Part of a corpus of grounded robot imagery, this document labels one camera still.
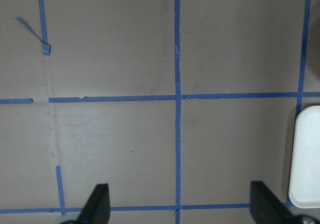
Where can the loose blue tape strip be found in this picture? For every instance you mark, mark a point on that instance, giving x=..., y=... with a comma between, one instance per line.
x=46, y=48

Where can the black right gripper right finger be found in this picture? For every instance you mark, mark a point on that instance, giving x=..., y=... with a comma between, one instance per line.
x=266, y=208

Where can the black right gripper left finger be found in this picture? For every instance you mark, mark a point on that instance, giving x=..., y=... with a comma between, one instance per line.
x=97, y=209

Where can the white rectangular tray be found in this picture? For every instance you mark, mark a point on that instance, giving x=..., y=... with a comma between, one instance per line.
x=304, y=184

